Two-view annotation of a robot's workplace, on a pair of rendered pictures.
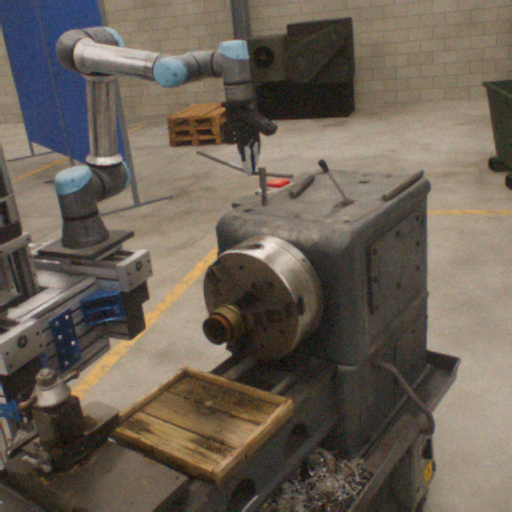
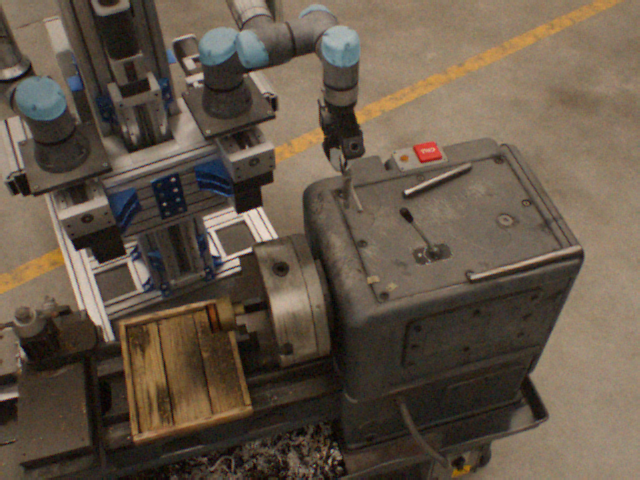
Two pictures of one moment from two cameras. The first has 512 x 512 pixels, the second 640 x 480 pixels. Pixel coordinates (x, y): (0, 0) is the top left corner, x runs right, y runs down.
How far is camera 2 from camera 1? 128 cm
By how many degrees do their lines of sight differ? 41
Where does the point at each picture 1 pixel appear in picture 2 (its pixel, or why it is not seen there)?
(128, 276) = (236, 170)
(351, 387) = (350, 409)
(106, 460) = (64, 381)
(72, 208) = (207, 78)
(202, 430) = (173, 382)
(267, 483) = (219, 441)
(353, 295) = (359, 360)
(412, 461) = (432, 463)
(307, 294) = (301, 341)
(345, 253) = (353, 331)
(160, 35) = not seen: outside the picture
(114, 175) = not seen: hidden behind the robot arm
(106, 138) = not seen: hidden behind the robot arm
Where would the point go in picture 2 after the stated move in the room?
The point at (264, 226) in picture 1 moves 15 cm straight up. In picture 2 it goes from (326, 233) to (326, 190)
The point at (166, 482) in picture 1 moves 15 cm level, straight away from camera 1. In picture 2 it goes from (74, 437) to (109, 384)
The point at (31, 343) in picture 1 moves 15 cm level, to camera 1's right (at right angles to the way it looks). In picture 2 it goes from (98, 220) to (136, 244)
